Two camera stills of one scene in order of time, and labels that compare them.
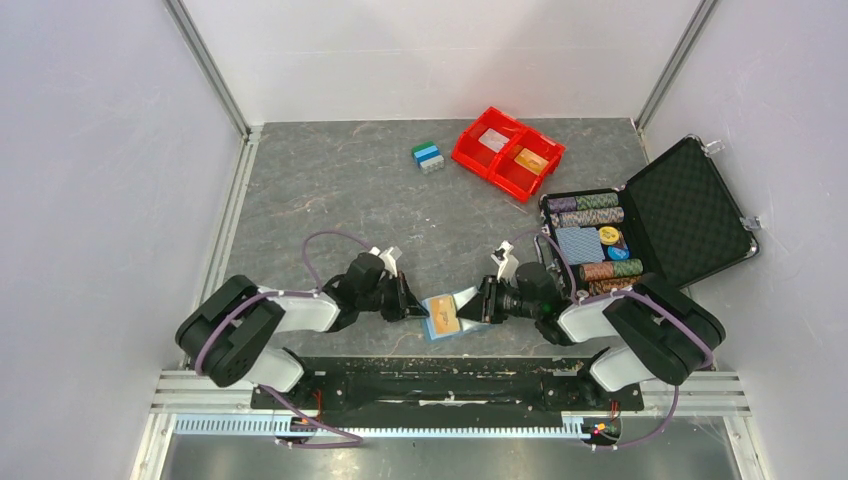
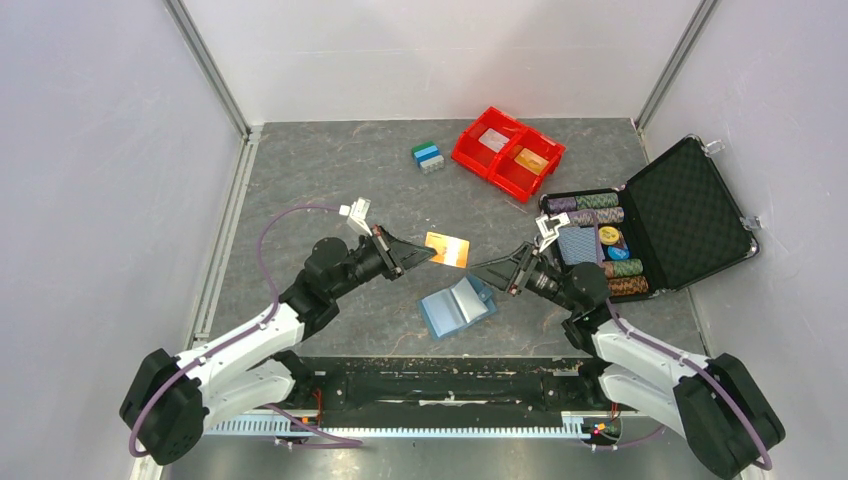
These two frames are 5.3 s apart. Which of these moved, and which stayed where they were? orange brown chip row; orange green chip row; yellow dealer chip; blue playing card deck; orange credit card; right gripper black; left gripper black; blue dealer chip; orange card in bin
Moved: right gripper black; left gripper black; orange credit card
Stayed: blue dealer chip; yellow dealer chip; orange brown chip row; orange green chip row; orange card in bin; blue playing card deck
